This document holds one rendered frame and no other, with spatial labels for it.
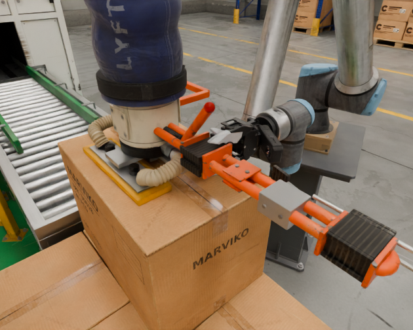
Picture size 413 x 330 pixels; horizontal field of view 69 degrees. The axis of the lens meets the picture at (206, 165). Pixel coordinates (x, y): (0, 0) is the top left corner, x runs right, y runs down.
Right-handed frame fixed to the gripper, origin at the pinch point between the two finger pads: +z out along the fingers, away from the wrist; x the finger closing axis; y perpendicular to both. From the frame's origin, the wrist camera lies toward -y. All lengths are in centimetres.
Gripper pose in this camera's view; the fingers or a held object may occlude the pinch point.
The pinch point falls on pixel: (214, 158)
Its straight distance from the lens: 66.0
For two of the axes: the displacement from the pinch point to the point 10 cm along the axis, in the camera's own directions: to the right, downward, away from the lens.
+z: -7.6, 3.6, -5.5
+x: 0.0, -8.4, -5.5
